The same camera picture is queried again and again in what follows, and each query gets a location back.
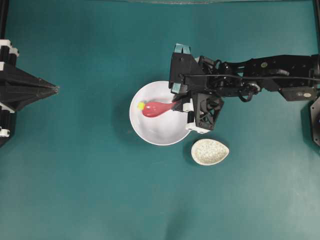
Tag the white bowl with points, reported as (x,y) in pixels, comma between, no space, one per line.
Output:
(166,129)

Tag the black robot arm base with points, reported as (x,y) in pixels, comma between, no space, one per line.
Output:
(310,124)

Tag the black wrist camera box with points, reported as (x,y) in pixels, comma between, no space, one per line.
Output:
(186,75)

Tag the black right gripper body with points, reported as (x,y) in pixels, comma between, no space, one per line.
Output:
(202,112)

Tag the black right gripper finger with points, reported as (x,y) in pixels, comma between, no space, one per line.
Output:
(184,104)
(182,97)

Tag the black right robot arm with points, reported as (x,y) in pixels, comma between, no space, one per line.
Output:
(295,77)

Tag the red spoon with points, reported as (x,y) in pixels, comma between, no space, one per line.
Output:
(154,109)

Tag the speckled egg-shaped dish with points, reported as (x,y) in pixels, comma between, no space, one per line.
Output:
(208,152)

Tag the yellow hexagonal prism block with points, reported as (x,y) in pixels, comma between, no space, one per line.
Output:
(141,106)

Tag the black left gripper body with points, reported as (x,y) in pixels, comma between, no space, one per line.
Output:
(8,115)

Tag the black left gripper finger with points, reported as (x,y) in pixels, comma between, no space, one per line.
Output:
(11,76)
(17,97)

